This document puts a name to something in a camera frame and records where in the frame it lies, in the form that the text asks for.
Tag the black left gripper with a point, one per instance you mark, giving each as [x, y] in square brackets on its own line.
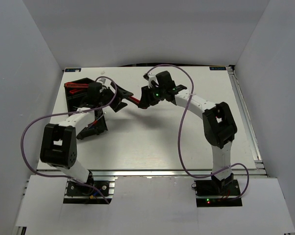
[121, 94]

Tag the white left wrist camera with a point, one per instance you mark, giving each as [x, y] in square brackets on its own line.
[104, 81]

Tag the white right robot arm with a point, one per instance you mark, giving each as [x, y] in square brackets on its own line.
[218, 122]

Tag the black compartment tool bin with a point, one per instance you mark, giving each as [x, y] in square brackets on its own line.
[74, 102]

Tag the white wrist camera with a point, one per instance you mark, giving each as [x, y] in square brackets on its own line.
[104, 81]
[152, 80]

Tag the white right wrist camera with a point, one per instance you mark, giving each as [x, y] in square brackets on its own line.
[152, 80]

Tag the blue label corner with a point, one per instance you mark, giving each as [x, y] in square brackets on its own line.
[72, 70]
[217, 68]

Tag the blue label right corner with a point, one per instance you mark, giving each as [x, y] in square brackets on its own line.
[217, 68]

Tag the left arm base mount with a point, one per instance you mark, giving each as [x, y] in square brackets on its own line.
[78, 194]

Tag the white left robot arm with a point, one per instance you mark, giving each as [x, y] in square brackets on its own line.
[59, 145]

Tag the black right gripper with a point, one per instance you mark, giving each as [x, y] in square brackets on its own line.
[146, 99]

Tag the red folding knife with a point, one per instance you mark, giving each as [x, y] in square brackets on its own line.
[76, 85]

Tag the blue label left corner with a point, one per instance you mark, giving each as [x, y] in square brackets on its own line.
[72, 70]

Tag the blue handle screwdriver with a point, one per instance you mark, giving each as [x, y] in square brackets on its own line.
[96, 120]

